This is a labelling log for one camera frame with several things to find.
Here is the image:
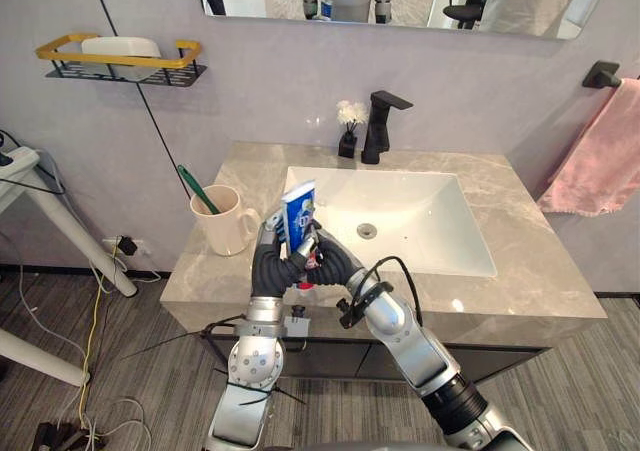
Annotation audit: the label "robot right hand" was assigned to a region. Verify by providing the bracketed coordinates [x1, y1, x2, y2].
[297, 220, 370, 288]

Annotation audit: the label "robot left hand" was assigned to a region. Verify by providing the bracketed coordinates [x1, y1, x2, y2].
[251, 208, 312, 301]

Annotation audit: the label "blue white toothpaste tube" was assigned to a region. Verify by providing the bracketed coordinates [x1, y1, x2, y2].
[280, 179, 322, 292]

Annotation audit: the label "grey marble vanity cabinet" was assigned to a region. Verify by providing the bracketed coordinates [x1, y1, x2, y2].
[159, 140, 609, 385]

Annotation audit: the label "cream ceramic mug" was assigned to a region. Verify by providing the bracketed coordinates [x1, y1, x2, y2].
[189, 184, 262, 258]

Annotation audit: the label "white sink basin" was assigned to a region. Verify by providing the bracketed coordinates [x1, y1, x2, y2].
[282, 165, 499, 279]

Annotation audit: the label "green toothbrush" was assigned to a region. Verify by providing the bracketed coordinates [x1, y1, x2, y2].
[177, 164, 221, 217]

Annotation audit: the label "black vase white flowers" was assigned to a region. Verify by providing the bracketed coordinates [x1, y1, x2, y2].
[336, 99, 370, 160]

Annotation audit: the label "black faucet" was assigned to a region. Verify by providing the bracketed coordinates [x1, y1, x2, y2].
[360, 90, 415, 166]

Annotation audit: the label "white table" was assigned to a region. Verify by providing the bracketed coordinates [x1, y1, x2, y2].
[0, 145, 139, 387]

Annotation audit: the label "white power strip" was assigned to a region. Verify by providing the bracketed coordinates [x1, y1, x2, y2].
[0, 145, 41, 176]

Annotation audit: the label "pink towel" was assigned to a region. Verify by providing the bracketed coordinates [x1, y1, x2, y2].
[536, 77, 640, 218]

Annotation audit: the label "black towel bar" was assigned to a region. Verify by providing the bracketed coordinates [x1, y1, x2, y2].
[581, 59, 640, 90]

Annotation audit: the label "white wall socket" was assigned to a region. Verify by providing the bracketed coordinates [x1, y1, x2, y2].
[102, 238, 152, 258]

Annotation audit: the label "yellow cable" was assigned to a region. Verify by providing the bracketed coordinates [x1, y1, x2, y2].
[77, 243, 124, 430]

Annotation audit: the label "white cable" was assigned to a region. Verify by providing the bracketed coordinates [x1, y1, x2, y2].
[0, 230, 151, 451]

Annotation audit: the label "black wall cable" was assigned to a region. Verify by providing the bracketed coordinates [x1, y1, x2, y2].
[87, 0, 197, 198]

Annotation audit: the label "black yellow wall shelf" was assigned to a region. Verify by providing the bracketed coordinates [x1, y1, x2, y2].
[34, 32, 208, 89]

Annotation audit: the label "wall mirror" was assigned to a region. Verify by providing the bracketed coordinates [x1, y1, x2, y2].
[192, 0, 615, 41]

